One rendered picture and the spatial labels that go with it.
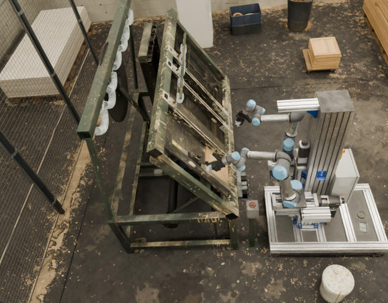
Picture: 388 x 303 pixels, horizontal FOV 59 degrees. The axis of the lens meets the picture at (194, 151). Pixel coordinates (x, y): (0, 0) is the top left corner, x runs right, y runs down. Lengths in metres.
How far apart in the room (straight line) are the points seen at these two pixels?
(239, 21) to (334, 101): 4.68
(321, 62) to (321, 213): 3.38
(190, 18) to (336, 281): 5.05
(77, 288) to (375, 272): 3.40
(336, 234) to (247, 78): 3.25
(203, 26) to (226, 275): 4.62
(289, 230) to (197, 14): 4.32
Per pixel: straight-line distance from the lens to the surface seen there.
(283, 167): 2.87
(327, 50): 6.35
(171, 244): 4.22
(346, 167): 3.52
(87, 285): 4.54
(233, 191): 3.66
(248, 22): 7.36
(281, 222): 4.25
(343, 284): 3.91
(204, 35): 7.05
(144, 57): 3.99
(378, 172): 5.18
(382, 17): 7.18
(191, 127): 3.39
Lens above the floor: 3.94
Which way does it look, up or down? 50 degrees down
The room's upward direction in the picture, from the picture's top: 11 degrees counter-clockwise
